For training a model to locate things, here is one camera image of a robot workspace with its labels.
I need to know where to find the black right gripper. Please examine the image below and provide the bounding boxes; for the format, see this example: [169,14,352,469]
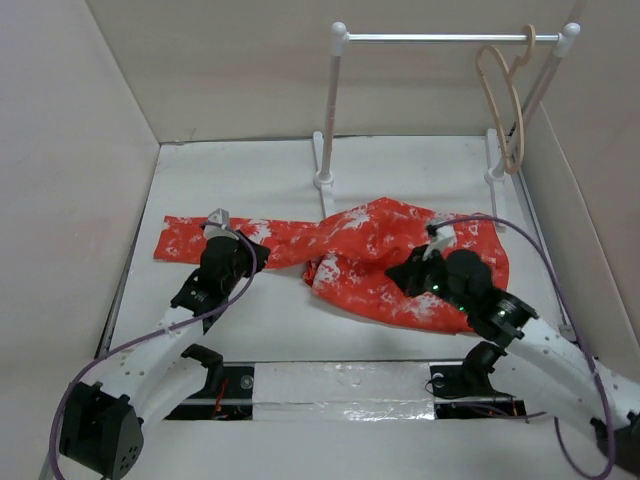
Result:
[382,244,471,314]

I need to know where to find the red white patterned trousers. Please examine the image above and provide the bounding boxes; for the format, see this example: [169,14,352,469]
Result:
[153,197,510,334]

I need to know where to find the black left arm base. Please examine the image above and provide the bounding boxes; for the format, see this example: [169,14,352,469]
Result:
[165,345,255,421]

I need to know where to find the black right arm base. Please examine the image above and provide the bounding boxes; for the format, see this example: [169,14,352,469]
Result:
[425,341,527,420]

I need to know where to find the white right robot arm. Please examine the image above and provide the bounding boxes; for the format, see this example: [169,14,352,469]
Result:
[385,246,639,475]

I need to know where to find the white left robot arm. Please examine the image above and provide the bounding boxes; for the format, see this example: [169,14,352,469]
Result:
[49,225,270,479]

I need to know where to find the wooden clothes hanger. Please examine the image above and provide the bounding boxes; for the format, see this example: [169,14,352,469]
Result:
[475,24,536,175]

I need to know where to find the white clothes rack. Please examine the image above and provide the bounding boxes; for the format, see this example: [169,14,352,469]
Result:
[312,22,581,217]

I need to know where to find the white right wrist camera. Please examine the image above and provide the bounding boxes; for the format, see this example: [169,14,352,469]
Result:
[422,216,456,261]

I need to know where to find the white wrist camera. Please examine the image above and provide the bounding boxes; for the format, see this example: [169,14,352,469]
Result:
[422,216,456,261]
[202,208,236,240]

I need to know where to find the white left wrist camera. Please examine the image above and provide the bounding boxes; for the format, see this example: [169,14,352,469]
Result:
[202,208,236,240]

